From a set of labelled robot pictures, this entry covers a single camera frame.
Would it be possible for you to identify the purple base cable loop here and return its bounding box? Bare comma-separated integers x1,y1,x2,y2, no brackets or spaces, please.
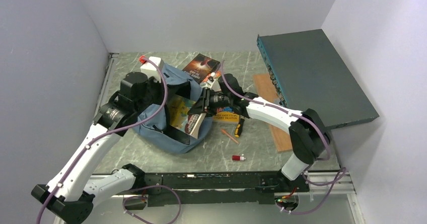
122,184,183,224

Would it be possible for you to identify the dark Three Days book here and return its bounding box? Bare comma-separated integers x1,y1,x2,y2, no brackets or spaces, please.
182,53,220,84

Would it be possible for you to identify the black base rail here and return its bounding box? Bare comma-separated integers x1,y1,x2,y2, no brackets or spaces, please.
124,171,310,207

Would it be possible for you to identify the dark teal network switch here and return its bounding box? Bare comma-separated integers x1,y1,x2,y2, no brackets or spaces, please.
257,29,379,129

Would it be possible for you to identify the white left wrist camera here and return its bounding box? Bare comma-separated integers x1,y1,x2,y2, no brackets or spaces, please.
139,55,164,82

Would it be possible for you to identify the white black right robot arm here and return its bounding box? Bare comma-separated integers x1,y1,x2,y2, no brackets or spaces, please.
188,73,330,191

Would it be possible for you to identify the small red white tube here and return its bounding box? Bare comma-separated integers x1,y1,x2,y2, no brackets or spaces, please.
232,155,246,161

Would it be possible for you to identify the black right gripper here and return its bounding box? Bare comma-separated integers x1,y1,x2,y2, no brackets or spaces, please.
188,87,233,117

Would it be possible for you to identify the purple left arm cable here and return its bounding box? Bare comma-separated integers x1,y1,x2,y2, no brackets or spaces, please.
35,57,168,224

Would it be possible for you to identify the orange pencil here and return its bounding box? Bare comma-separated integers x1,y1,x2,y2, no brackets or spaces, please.
221,129,239,144

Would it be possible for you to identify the orange blue Treehouse book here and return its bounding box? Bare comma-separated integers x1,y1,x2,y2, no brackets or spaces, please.
212,107,240,123

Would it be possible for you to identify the yellow black screwdriver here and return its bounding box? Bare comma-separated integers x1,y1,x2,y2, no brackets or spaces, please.
234,116,245,137

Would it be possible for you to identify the blue student backpack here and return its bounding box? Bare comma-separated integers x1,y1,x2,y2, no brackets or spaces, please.
132,63,212,154

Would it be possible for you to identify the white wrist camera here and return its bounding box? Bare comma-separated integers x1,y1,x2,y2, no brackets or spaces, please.
200,71,220,89
139,55,164,82

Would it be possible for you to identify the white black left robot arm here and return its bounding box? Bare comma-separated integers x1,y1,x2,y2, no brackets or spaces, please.
31,72,168,223

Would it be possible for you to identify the brown wooden board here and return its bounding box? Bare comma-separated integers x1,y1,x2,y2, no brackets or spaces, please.
253,73,293,153

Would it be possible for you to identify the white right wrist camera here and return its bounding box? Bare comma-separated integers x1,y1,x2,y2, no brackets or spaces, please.
200,71,220,89

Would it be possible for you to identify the yellow teal picture book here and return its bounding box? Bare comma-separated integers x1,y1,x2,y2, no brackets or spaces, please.
168,95,206,139

